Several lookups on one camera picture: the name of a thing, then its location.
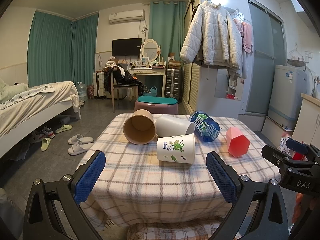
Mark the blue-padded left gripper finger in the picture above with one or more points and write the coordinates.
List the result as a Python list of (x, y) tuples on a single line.
[(41, 219)]

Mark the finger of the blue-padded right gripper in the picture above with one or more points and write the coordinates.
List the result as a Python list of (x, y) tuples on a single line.
[(269, 220)]

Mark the pink hexagonal cup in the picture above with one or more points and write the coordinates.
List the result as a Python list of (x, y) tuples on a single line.
[(237, 143)]

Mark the white paper cup green print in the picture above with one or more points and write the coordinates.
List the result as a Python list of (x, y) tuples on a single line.
[(177, 149)]

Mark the brown paper cup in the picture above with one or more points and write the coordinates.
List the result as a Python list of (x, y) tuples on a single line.
[(140, 127)]

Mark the plain white cup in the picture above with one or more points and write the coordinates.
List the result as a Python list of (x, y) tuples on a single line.
[(169, 126)]

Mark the white slipper near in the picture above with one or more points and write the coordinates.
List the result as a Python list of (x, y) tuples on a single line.
[(79, 148)]

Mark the white slipper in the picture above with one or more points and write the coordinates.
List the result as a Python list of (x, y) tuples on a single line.
[(80, 138), (79, 148)]

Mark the green slipper near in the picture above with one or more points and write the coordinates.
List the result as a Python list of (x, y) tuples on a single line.
[(45, 142)]

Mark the green slipper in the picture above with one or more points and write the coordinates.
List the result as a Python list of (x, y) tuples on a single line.
[(45, 142), (64, 128)]

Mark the sneaker under bed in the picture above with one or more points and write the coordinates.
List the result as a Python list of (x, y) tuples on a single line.
[(38, 136)]

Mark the white slipper far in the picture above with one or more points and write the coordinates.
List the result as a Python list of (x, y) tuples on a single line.
[(80, 138)]

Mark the green slipper far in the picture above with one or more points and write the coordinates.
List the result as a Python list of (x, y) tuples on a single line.
[(64, 128)]

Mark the white cabinet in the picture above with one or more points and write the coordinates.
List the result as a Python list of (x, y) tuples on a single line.
[(307, 128)]

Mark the blue drink can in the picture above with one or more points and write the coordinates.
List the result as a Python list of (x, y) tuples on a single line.
[(205, 127)]

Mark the bed with beige sheet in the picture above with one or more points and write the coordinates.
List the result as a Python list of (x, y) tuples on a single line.
[(32, 108)]

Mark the plaid tablecloth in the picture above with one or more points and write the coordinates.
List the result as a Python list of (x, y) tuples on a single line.
[(135, 187)]

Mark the water jug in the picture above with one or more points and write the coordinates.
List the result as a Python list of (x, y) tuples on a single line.
[(82, 91)]

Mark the white wardrobe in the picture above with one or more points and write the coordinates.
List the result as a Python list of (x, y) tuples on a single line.
[(215, 90)]

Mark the white washing machine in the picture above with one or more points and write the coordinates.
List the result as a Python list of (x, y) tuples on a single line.
[(285, 102)]

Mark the purple stool teal cushion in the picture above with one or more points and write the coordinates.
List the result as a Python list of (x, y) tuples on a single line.
[(157, 105)]

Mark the wooden chair with clothes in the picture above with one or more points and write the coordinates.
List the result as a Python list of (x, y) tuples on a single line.
[(117, 78)]

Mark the drawer tower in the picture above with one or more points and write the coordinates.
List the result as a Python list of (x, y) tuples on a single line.
[(173, 83)]

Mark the teal basket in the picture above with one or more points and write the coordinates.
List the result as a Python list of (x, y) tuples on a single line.
[(150, 91)]

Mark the white dressing table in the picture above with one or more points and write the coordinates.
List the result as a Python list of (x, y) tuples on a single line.
[(151, 72)]

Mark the teal curtain left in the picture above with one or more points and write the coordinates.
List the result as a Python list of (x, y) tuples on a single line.
[(61, 50)]

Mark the teal curtain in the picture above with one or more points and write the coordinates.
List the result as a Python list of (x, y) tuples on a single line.
[(166, 26), (61, 50)]

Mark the white puffer jacket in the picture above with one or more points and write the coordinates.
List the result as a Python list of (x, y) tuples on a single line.
[(213, 38)]

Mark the black television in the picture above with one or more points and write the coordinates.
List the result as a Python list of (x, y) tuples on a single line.
[(126, 47)]

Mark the pink hanging clothes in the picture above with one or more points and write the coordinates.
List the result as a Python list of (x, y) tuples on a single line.
[(246, 32)]

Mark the white oval vanity mirror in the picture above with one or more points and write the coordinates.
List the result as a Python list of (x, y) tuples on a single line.
[(150, 49)]

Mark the white air conditioner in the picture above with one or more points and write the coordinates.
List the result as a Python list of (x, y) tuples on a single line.
[(127, 16)]

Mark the teal curtain middle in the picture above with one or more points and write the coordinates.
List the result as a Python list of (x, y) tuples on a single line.
[(166, 26)]

